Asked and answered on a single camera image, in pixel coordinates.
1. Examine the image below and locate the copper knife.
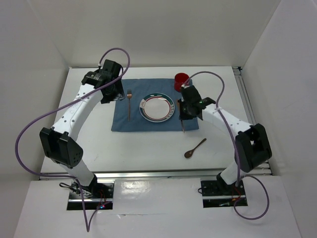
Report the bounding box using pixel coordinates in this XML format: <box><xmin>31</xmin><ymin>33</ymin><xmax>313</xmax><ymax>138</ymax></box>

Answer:
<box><xmin>177</xmin><ymin>99</ymin><xmax>185</xmax><ymax>133</ymax></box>

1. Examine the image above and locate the copper fork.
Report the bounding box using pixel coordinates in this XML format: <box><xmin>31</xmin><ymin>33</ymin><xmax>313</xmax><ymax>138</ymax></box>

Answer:
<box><xmin>127</xmin><ymin>89</ymin><xmax>132</xmax><ymax>121</ymax></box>

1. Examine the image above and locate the red mug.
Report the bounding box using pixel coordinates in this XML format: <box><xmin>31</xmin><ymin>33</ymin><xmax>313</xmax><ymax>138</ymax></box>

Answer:
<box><xmin>174</xmin><ymin>72</ymin><xmax>189</xmax><ymax>92</ymax></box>

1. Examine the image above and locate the white plate with green rim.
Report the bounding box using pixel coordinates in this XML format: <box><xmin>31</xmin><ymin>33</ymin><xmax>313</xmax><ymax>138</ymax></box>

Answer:
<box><xmin>139</xmin><ymin>93</ymin><xmax>175</xmax><ymax>123</ymax></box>

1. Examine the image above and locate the copper spoon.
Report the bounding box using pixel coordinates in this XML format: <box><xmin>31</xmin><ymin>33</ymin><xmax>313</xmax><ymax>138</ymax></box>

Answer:
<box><xmin>184</xmin><ymin>138</ymin><xmax>207</xmax><ymax>159</ymax></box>

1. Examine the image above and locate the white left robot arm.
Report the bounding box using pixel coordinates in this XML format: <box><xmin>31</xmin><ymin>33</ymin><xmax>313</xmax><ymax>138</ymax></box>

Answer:
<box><xmin>40</xmin><ymin>60</ymin><xmax>125</xmax><ymax>198</ymax></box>

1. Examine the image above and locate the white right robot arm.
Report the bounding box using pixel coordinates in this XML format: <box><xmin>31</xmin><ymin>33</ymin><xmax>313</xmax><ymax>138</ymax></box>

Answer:
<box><xmin>178</xmin><ymin>86</ymin><xmax>272</xmax><ymax>194</ymax></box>

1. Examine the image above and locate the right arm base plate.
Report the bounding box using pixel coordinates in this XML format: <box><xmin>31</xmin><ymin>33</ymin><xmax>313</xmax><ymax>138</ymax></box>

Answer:
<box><xmin>197</xmin><ymin>180</ymin><xmax>248</xmax><ymax>208</ymax></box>

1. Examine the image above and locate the aluminium right side rail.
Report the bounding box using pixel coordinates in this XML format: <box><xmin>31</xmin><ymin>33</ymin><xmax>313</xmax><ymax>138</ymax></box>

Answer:
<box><xmin>232</xmin><ymin>66</ymin><xmax>272</xmax><ymax>176</ymax></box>

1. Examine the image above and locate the aluminium table edge rail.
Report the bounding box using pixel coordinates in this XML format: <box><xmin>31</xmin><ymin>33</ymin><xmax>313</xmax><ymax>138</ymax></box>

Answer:
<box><xmin>38</xmin><ymin>168</ymin><xmax>272</xmax><ymax>180</ymax></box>

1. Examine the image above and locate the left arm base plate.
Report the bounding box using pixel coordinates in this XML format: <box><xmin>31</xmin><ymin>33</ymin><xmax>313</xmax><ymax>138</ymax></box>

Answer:
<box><xmin>66</xmin><ymin>182</ymin><xmax>114</xmax><ymax>211</ymax></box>

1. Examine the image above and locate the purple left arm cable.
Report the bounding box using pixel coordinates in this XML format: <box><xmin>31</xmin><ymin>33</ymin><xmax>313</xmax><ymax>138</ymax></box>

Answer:
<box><xmin>14</xmin><ymin>47</ymin><xmax>131</xmax><ymax>233</ymax></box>

